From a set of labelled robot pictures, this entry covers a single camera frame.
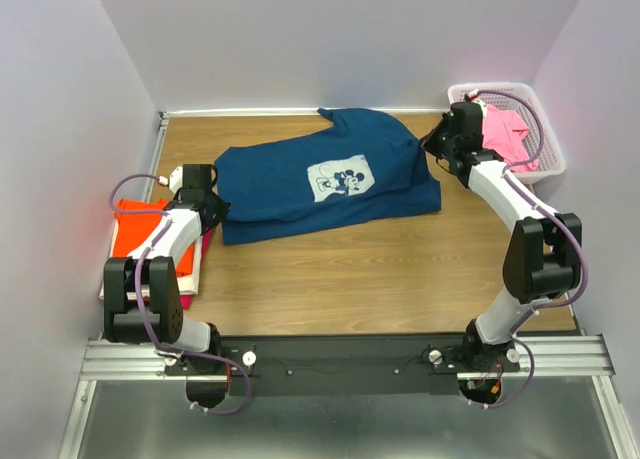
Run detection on navy blue printed t-shirt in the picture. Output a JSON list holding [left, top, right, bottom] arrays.
[[215, 108, 442, 245]]

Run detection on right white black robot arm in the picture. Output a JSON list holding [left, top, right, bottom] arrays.
[[421, 101, 586, 371]]

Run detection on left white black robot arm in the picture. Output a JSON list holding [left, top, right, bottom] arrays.
[[103, 164, 231, 374]]

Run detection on pink t-shirt in basket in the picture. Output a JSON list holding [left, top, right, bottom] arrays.
[[482, 104, 539, 173]]

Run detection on orange folded t-shirt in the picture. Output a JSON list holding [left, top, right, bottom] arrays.
[[110, 198, 195, 277]]

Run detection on white plastic laundry basket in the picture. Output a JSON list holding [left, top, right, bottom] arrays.
[[447, 82, 566, 185]]

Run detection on magenta folded t-shirt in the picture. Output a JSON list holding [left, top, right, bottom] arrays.
[[176, 230, 215, 309]]

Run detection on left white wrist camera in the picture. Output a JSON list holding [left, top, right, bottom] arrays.
[[157, 165, 184, 193]]

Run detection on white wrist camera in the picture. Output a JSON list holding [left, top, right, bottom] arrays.
[[157, 165, 184, 193], [464, 89, 488, 117]]

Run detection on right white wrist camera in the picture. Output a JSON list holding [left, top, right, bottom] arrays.
[[464, 89, 488, 117]]

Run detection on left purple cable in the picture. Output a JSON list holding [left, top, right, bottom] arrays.
[[109, 172, 251, 416]]

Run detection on purple cable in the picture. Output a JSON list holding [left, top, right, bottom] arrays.
[[109, 172, 251, 416], [467, 89, 589, 409]]

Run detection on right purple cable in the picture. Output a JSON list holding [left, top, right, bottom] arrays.
[[467, 89, 589, 409]]

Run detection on black mounting base plate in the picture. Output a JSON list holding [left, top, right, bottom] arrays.
[[165, 333, 520, 406]]

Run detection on aluminium extrusion rail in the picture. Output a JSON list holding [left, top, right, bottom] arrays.
[[80, 336, 615, 381]]

